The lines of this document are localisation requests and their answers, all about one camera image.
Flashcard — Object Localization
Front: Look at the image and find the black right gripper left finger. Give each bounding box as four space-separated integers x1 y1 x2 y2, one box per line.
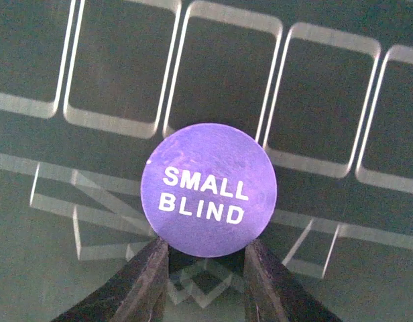
54 237 169 321

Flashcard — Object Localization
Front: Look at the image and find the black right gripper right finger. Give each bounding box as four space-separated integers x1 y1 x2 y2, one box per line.
243 239 341 321

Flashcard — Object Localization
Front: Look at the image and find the purple small blind button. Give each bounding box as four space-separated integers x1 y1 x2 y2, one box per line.
140 123 278 258

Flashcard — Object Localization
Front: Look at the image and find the black round poker mat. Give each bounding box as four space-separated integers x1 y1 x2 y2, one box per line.
0 1 413 321

